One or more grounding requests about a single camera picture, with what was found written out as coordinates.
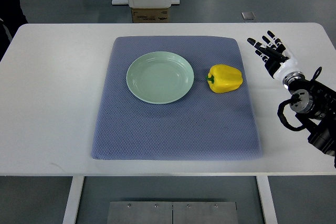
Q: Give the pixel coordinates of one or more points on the dark clothed person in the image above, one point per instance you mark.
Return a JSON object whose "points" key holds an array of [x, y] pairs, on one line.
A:
{"points": [[12, 17]]}

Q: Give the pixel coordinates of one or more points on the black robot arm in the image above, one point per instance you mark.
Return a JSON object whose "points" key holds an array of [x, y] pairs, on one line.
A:
{"points": [[314, 105]]}

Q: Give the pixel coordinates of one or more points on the yellow bell pepper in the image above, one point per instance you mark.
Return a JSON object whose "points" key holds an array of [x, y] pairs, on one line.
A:
{"points": [[223, 78]]}

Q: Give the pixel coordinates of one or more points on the right white table leg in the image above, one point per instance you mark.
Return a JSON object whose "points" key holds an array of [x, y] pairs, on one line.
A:
{"points": [[266, 200]]}

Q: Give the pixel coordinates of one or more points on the white table leg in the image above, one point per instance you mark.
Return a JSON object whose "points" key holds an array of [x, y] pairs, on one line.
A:
{"points": [[266, 200], [73, 201]]}

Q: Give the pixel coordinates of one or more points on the left white table leg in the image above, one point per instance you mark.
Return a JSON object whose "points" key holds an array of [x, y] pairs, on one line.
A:
{"points": [[73, 201]]}

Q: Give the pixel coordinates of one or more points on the brown cardboard box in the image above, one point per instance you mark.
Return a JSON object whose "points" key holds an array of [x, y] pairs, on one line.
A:
{"points": [[150, 15]]}

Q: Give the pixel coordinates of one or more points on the light green plate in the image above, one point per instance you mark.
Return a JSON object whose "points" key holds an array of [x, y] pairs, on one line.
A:
{"points": [[160, 77]]}

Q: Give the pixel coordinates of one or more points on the blue textured mat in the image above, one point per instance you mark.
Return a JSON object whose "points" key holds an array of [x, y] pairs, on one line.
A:
{"points": [[201, 126]]}

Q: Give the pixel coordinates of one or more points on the grey floor plate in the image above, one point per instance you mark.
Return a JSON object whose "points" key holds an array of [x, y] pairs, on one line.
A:
{"points": [[248, 15]]}

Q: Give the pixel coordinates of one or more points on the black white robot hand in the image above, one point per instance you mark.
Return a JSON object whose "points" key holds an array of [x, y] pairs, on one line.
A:
{"points": [[278, 59]]}

